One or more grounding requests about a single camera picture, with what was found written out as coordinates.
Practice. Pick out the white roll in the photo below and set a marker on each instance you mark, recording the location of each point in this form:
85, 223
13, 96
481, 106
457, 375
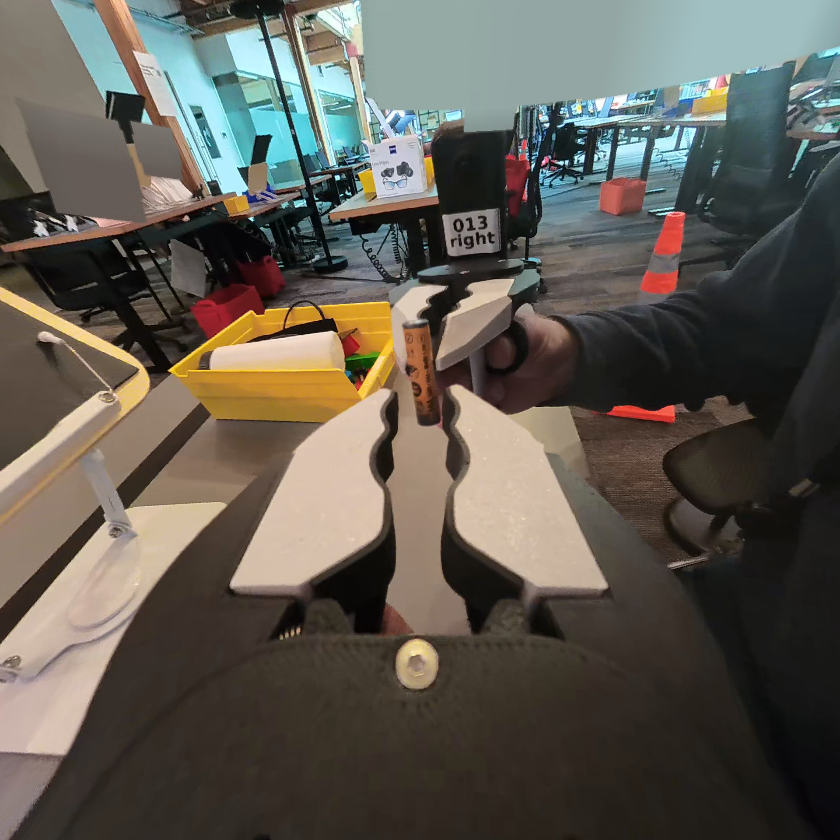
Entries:
276, 352

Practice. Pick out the orange bin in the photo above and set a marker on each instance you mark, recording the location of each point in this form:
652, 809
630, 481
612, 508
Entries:
622, 197

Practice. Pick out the black mesh chair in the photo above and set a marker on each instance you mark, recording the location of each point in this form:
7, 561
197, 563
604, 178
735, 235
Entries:
722, 479

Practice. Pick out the yellow bin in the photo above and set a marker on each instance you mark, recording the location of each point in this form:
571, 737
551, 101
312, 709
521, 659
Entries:
276, 394

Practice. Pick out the black support post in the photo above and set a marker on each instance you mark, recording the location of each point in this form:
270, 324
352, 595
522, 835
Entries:
295, 145

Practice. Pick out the white printed box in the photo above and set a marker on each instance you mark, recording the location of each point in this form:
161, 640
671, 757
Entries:
399, 167

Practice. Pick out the flat orange floor marker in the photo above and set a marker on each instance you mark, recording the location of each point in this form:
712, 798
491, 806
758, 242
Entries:
643, 414

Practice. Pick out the person's left hand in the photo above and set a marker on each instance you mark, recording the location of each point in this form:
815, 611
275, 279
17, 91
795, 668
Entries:
398, 622

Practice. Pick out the long desk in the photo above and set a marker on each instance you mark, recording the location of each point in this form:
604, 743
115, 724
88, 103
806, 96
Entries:
105, 226

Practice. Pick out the red bin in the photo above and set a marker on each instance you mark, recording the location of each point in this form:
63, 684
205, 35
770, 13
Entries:
226, 313
263, 276

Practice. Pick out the red block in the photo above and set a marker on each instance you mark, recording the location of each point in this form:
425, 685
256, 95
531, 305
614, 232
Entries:
351, 344

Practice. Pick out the orange AAA battery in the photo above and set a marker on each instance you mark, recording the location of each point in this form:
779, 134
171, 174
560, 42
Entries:
421, 374

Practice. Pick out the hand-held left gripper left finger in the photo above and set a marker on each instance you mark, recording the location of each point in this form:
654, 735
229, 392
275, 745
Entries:
315, 525

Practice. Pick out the black office chair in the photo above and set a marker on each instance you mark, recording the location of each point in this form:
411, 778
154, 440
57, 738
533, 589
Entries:
748, 145

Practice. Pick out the wooden table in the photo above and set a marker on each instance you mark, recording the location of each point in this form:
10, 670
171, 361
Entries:
387, 208

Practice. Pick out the green block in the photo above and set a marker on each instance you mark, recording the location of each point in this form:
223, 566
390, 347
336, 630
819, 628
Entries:
364, 362

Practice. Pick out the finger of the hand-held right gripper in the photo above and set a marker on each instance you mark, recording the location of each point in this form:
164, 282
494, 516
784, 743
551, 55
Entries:
418, 305
475, 322

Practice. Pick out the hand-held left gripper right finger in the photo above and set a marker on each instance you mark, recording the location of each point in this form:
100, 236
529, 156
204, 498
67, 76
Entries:
525, 525

